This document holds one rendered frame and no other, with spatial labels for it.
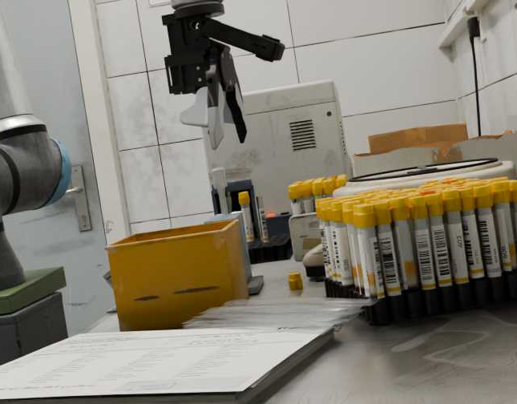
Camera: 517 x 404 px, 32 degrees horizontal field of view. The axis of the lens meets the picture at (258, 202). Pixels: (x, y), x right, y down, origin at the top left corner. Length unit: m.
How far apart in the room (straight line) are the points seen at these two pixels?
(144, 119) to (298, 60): 0.58
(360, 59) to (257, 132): 1.35
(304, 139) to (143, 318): 0.85
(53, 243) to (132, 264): 2.25
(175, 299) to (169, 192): 2.19
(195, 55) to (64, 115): 1.96
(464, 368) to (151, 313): 0.42
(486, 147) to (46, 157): 0.72
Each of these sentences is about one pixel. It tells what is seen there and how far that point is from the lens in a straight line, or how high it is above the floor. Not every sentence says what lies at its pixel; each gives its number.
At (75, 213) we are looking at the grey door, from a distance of 3.18.
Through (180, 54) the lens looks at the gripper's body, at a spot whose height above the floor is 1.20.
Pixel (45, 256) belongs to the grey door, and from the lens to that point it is 3.23.
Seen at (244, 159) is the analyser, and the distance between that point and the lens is 1.76.
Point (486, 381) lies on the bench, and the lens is 0.63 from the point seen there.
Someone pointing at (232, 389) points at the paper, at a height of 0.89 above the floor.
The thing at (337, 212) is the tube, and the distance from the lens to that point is 0.93.
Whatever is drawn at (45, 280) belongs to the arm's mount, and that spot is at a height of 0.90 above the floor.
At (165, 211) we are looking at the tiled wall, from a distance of 3.15.
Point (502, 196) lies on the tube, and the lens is 0.87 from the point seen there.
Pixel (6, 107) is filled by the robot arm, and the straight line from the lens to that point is 1.51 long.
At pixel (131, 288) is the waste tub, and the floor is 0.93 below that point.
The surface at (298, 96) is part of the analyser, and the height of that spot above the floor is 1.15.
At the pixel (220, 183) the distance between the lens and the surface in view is 1.15.
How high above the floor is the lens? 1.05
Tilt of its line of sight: 3 degrees down
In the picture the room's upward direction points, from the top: 8 degrees counter-clockwise
